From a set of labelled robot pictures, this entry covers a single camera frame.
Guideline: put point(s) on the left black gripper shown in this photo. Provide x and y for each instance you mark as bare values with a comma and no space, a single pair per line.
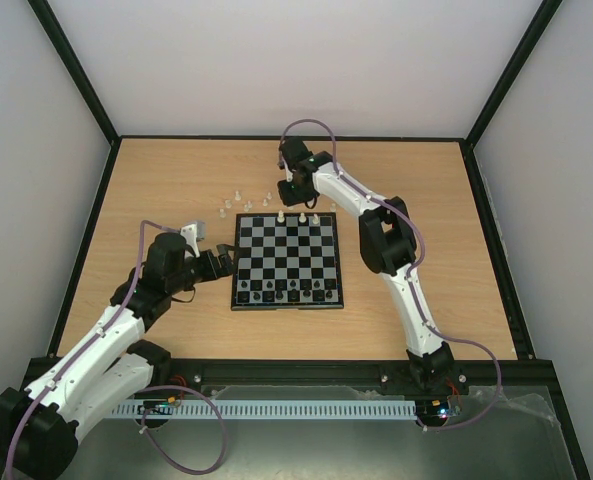
214,272

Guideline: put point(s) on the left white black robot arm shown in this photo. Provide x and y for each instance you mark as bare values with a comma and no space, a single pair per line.
43,424

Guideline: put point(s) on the black aluminium frame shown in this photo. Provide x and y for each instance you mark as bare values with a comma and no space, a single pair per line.
526,370

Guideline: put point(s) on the white slotted cable duct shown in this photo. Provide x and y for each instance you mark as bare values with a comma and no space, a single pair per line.
399,410

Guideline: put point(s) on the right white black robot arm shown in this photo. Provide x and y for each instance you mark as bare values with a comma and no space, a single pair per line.
388,247

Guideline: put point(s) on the black and white chessboard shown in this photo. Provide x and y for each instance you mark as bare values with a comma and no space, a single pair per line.
269,251

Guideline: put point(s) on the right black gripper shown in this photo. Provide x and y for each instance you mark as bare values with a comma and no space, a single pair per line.
293,195

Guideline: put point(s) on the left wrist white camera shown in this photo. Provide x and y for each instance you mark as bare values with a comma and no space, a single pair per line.
193,233

